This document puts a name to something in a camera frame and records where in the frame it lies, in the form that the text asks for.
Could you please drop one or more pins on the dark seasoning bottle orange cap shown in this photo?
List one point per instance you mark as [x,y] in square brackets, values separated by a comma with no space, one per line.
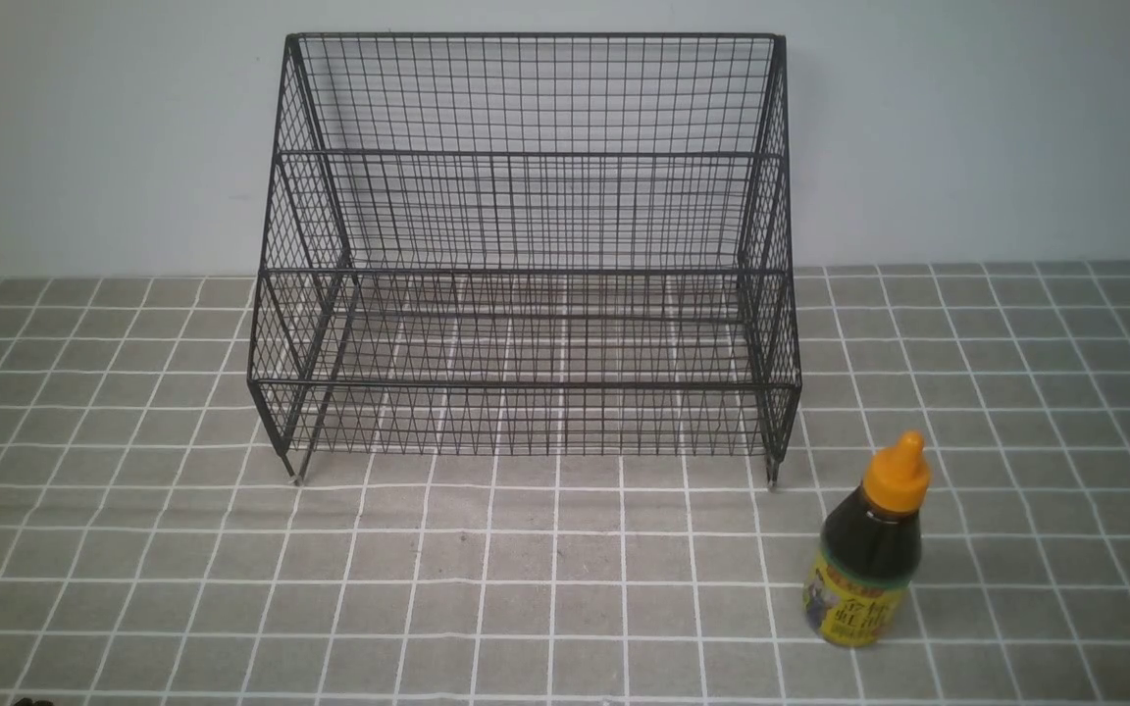
[869,548]

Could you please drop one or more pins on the grey checkered tablecloth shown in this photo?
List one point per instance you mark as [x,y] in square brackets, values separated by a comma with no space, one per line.
[153,552]

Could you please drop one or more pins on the black wire mesh shelf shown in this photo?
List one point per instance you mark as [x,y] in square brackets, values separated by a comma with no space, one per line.
[528,243]

